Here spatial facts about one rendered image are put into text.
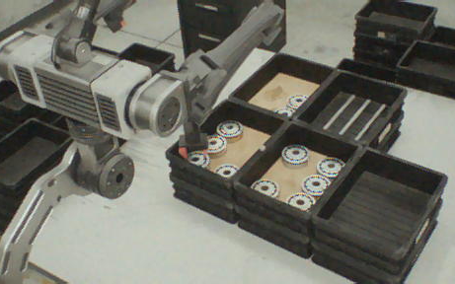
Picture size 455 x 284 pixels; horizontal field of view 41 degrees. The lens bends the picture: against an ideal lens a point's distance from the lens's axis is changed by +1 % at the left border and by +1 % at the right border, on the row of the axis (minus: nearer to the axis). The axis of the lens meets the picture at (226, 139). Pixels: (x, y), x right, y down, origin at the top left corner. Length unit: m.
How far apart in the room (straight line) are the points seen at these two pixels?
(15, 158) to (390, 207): 1.80
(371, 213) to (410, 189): 0.18
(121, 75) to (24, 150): 1.65
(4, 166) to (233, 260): 1.37
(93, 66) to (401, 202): 1.13
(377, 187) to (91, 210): 1.06
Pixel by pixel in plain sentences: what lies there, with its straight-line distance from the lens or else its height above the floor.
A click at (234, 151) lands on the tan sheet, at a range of 2.32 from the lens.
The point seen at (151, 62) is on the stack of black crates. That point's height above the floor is 0.49.
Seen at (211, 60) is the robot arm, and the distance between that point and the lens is 1.67.
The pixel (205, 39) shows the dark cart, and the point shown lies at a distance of 3.90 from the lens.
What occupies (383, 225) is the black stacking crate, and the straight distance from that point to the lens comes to 2.07.
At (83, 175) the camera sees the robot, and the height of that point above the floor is 1.16.
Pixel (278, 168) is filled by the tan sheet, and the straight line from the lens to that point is 2.24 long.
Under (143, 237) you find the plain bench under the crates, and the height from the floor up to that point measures 0.70.
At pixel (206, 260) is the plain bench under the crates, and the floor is 0.70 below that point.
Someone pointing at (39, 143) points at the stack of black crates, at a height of 0.49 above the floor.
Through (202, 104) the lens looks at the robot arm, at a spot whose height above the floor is 1.15.
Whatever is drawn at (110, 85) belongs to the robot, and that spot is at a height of 1.53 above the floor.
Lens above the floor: 2.34
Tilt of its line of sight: 39 degrees down
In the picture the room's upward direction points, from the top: 5 degrees counter-clockwise
